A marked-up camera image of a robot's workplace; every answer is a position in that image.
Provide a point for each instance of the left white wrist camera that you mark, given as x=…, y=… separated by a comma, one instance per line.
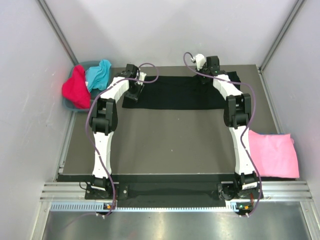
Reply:
x=140, y=78

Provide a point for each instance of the right aluminium frame post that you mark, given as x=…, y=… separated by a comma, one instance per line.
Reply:
x=298, y=4

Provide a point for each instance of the left aluminium frame post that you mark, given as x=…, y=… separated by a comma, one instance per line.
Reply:
x=57, y=30

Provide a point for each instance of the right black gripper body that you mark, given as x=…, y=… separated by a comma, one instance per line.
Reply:
x=204, y=70

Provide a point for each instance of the teal t shirt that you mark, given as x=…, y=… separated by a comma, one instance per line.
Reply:
x=97, y=77

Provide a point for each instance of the aluminium frame post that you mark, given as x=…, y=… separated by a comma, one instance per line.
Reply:
x=57, y=30
x=298, y=4

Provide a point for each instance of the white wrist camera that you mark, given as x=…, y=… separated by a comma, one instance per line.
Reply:
x=140, y=78
x=199, y=60

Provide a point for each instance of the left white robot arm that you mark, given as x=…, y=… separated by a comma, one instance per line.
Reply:
x=103, y=120

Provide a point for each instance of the aluminium front rail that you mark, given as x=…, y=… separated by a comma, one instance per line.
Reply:
x=277, y=191

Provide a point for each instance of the folded pink t shirt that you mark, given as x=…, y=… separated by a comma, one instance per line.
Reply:
x=274, y=155

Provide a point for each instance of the red t shirt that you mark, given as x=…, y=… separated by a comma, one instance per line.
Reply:
x=75, y=89

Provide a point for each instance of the black t shirt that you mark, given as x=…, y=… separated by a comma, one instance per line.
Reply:
x=177, y=93

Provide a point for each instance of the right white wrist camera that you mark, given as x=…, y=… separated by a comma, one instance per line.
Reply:
x=199, y=60

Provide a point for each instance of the slotted grey cable duct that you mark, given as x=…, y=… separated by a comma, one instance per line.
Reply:
x=105, y=207

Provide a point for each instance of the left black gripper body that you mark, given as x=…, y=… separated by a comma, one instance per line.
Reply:
x=134, y=92

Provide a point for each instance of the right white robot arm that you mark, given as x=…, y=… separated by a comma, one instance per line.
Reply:
x=236, y=116

